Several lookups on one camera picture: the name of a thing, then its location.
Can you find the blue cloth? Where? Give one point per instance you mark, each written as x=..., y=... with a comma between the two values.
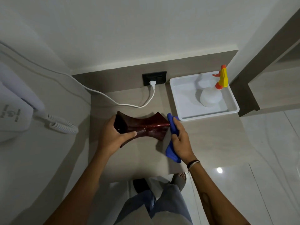
x=172, y=153

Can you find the white wall hair dryer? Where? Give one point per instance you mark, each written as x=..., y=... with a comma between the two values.
x=11, y=114

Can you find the grey wooden cabinet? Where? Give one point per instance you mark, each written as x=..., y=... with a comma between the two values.
x=274, y=96

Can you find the person's right hand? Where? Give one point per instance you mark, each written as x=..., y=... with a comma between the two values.
x=184, y=145

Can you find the white shirt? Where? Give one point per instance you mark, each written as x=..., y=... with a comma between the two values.
x=136, y=217

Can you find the dark red glitter vase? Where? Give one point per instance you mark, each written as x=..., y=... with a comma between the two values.
x=150, y=127

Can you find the white plastic tray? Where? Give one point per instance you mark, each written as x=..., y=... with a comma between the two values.
x=185, y=103

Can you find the white spray bottle yellow trigger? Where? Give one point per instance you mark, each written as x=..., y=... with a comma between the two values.
x=209, y=98

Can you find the dark left shoe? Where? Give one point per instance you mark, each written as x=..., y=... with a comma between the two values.
x=140, y=185

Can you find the person's left hand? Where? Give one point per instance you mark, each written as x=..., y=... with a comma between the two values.
x=110, y=138

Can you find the black wall socket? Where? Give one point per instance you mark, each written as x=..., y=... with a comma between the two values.
x=161, y=77

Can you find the black and white wristband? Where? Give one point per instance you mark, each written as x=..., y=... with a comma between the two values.
x=193, y=164

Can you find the person's right forearm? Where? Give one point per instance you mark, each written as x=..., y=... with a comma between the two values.
x=215, y=199

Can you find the blue jeans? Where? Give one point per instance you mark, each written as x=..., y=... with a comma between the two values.
x=171, y=201

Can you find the person's left forearm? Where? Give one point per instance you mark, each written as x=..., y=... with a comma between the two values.
x=79, y=192

